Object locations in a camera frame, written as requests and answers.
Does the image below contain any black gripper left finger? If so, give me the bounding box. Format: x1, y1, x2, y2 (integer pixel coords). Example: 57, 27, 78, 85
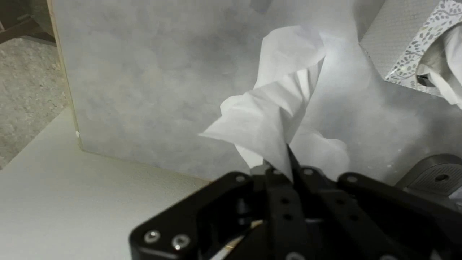
128, 168, 309, 260

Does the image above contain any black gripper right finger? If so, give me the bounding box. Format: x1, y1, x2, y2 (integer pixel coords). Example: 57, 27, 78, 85
287, 148, 462, 260

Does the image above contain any white tissue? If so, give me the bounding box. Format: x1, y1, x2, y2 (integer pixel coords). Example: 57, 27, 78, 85
202, 24, 350, 179

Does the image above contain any grey cube tissue box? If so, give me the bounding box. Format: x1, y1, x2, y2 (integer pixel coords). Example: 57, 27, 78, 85
359, 0, 462, 106

